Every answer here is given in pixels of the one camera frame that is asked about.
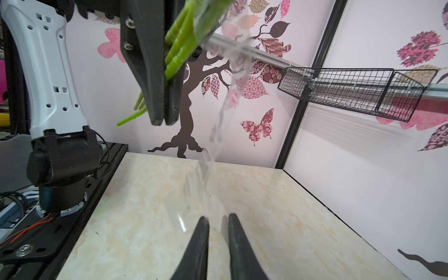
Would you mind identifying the black wire basket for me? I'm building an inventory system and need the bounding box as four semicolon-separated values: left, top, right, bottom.
278;66;439;123

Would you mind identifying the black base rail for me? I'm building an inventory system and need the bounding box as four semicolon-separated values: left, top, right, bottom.
1;142;128;280

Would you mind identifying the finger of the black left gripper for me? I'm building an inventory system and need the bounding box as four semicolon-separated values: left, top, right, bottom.
164;0;188;127
120;1;165;126

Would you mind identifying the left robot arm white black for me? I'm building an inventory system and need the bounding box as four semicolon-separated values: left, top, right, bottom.
1;1;184;216

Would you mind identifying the clear adhesive tape strip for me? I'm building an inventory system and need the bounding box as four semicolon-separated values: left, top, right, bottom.
181;6;260;225

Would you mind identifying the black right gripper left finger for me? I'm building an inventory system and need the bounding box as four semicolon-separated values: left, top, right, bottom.
171;217;210;280

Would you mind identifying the artificial flower bouquet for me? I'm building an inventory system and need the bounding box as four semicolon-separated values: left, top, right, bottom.
118;1;231;126

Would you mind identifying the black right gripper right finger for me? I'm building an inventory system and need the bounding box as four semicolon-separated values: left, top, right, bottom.
228;213;268;280

